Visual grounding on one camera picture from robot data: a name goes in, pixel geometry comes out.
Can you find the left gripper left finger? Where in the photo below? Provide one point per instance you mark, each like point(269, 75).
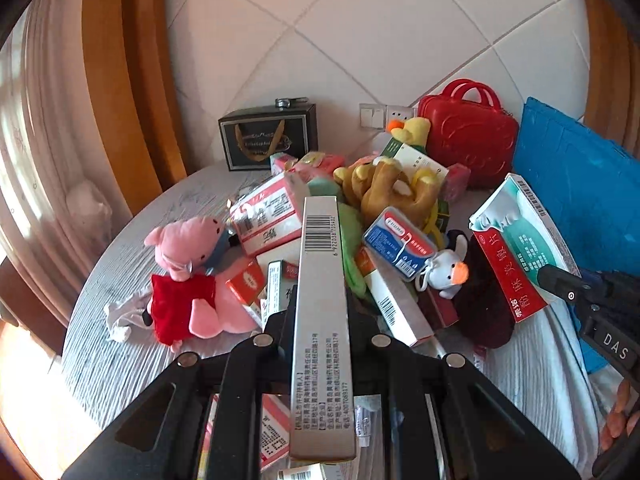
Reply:
point(197, 406)

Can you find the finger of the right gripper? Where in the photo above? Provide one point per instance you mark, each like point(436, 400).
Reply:
point(560, 283)

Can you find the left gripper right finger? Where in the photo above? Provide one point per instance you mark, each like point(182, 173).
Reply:
point(436, 420)

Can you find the teal red medicine box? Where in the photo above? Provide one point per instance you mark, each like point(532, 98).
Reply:
point(518, 238)

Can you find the long grey barcode box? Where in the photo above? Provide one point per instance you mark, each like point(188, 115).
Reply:
point(322, 402)

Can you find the person right hand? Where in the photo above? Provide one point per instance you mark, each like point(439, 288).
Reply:
point(618, 423)

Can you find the blue folding crate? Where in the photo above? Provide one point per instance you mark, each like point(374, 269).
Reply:
point(588, 185)

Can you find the white orange medicine box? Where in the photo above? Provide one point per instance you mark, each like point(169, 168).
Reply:
point(400, 311)

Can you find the white duck plush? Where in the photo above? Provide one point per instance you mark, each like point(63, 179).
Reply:
point(446, 272)

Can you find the pink pig plush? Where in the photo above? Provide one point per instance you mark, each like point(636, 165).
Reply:
point(192, 299)

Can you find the pink box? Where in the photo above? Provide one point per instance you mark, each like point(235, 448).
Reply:
point(455, 183)

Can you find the blue floss pick case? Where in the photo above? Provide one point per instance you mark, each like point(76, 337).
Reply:
point(398, 242)

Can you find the red toy suitcase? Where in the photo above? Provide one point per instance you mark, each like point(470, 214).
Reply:
point(470, 127)

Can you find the green white medicine box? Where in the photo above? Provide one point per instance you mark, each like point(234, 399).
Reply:
point(413, 160)

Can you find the green plush cloth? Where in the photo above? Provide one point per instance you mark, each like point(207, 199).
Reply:
point(351, 235)

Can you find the yellow duck plush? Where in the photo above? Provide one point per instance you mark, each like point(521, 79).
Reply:
point(414, 132)

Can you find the brown bear plush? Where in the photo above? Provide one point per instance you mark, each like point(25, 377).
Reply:
point(373, 186)

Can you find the red white medicine box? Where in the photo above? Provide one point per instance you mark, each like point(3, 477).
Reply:
point(271, 215)

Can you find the black gift bag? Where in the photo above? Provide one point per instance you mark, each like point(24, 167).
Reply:
point(252, 135)

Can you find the wall socket plate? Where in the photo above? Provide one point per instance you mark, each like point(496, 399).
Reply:
point(377, 116)

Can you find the wooden curved screen frame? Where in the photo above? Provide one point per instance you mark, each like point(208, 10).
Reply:
point(133, 96)

